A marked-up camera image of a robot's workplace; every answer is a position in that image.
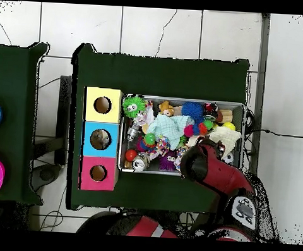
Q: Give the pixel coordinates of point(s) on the crushed red black can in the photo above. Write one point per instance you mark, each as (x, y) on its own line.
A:
(211, 108)

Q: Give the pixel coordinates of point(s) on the dark green table cloth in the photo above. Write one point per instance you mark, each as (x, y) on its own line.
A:
(15, 72)
(159, 75)

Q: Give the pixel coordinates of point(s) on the silver mesh bin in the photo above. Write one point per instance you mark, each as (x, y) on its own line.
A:
(151, 171)

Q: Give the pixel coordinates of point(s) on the blue spiky ball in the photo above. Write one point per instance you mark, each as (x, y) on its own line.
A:
(192, 111)

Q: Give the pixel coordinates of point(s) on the mint knitted cloth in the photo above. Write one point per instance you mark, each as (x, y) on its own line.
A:
(169, 126)

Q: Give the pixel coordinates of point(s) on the green spiky toy with eyes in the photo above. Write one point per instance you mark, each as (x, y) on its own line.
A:
(136, 103)

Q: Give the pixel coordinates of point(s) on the purple spiky toy with eyes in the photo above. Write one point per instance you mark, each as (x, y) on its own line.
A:
(166, 160)

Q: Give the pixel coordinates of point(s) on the crushed silver can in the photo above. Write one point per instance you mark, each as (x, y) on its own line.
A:
(140, 163)

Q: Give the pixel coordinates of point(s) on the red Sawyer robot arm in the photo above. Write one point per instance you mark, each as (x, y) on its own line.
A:
(219, 177)

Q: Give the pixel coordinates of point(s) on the multicolour spiky caterpillar toy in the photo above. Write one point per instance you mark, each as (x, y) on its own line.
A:
(195, 129)

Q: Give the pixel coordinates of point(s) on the brown teddy bear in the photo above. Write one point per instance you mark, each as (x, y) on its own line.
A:
(165, 109)

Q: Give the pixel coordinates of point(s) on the wooden box with three holes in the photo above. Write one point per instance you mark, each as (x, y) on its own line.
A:
(90, 114)

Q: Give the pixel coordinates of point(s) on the cream knitted cloth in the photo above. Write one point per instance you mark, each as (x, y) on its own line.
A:
(226, 137)

